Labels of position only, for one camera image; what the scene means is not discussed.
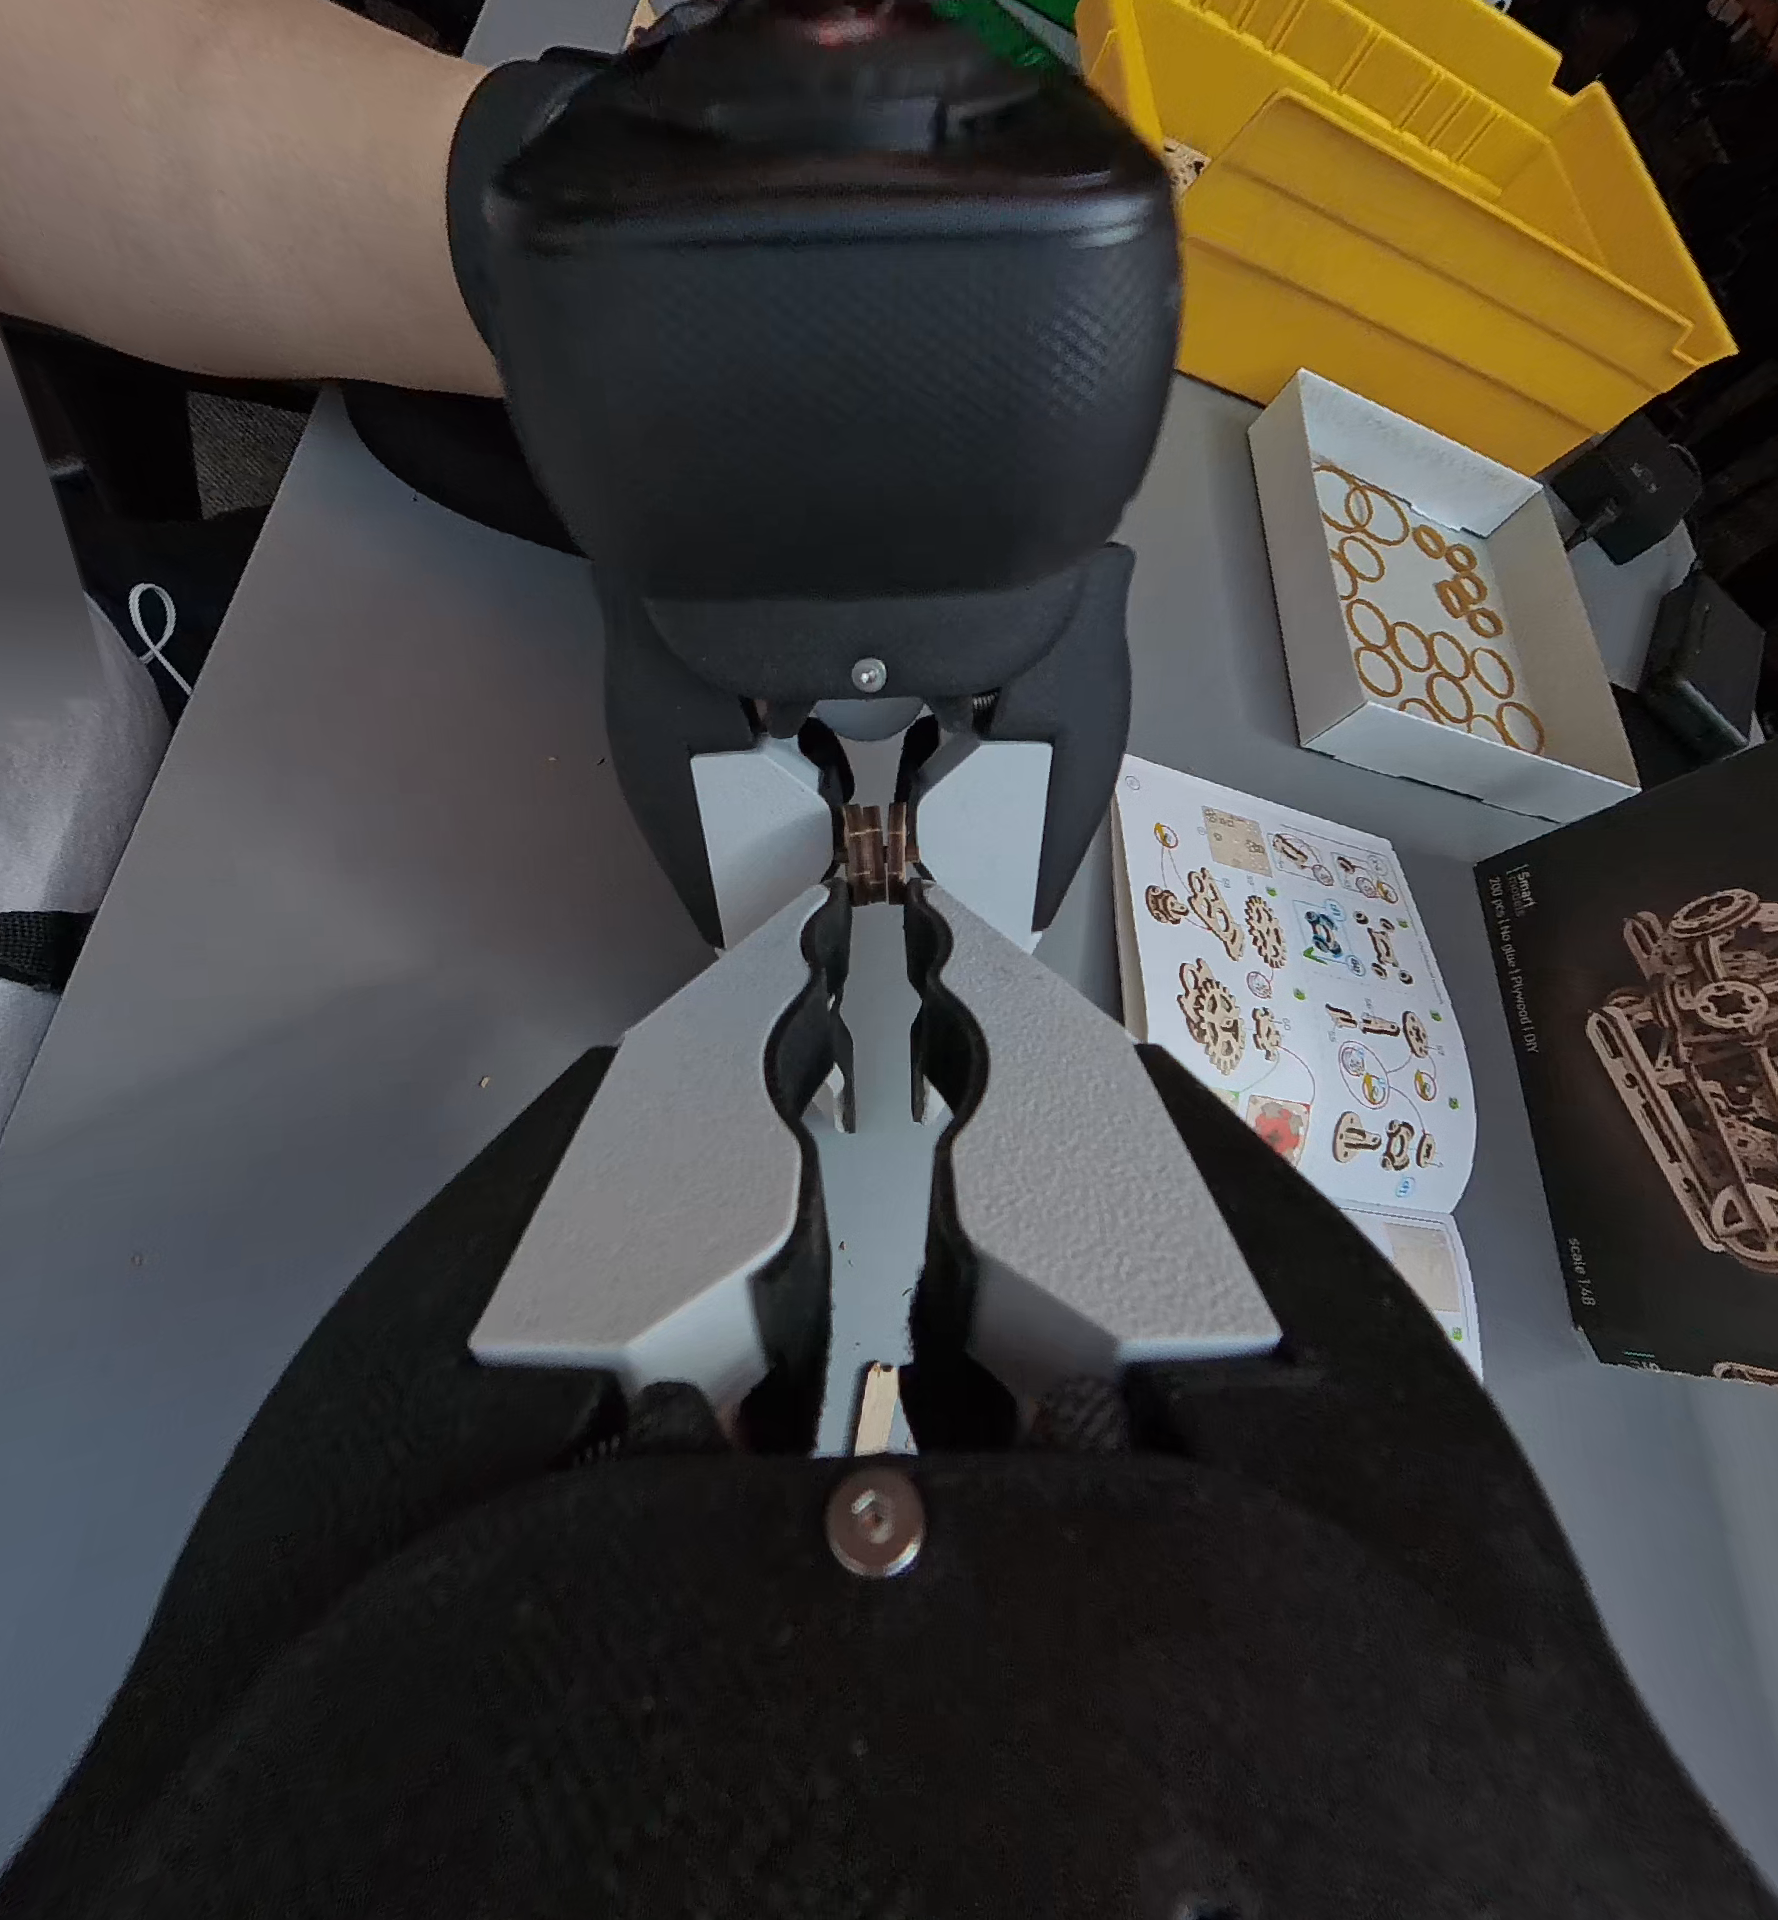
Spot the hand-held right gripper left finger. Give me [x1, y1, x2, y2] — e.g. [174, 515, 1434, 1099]
[469, 881, 848, 1456]

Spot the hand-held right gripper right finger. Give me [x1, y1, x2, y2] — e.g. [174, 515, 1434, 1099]
[907, 881, 1289, 1456]

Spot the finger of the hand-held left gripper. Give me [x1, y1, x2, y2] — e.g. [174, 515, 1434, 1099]
[689, 727, 864, 1138]
[901, 735, 1058, 1130]

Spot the dark wooden disc assembly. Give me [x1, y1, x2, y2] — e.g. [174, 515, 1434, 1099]
[836, 801, 922, 910]

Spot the person's left forearm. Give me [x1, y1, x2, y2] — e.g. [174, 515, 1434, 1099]
[0, 0, 478, 400]

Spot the black model kit box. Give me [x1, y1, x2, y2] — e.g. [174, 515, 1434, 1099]
[1474, 717, 1778, 1389]

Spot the illustrated instruction booklet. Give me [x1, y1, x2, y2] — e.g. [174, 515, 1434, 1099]
[1110, 755, 1486, 1382]

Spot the black wristwatch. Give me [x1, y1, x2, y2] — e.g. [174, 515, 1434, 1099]
[443, 60, 531, 395]

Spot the black mesh wrist rest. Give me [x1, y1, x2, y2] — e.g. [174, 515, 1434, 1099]
[341, 382, 599, 557]

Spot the white cardboard tray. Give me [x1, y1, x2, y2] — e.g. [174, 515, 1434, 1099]
[1250, 368, 1645, 824]

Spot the group of wooden rings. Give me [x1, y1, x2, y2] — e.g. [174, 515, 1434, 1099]
[1309, 461, 1548, 753]

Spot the yellow storage bin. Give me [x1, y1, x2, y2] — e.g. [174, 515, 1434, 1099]
[1075, 0, 1567, 166]
[1159, 82, 1738, 474]

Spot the dark cloth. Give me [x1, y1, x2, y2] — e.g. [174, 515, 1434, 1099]
[0, 316, 305, 738]

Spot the person's white shirt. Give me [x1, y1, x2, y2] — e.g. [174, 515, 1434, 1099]
[0, 735, 171, 1276]

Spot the black power adapter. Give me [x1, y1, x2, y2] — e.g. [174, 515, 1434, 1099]
[1548, 420, 1700, 563]

